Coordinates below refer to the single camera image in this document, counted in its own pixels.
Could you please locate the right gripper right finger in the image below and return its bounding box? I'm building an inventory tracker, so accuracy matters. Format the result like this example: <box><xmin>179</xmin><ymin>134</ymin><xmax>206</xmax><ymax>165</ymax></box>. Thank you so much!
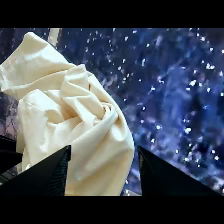
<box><xmin>137</xmin><ymin>145</ymin><xmax>222</xmax><ymax>197</ymax></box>

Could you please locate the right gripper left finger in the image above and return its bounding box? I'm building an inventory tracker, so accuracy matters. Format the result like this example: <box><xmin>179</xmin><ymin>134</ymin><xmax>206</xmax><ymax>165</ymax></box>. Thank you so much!
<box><xmin>0</xmin><ymin>144</ymin><xmax>72</xmax><ymax>197</ymax></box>

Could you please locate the cream shirt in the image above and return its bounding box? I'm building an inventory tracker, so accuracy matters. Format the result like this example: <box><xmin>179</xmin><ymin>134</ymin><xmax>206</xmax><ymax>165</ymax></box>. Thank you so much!
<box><xmin>0</xmin><ymin>31</ymin><xmax>136</xmax><ymax>197</ymax></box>

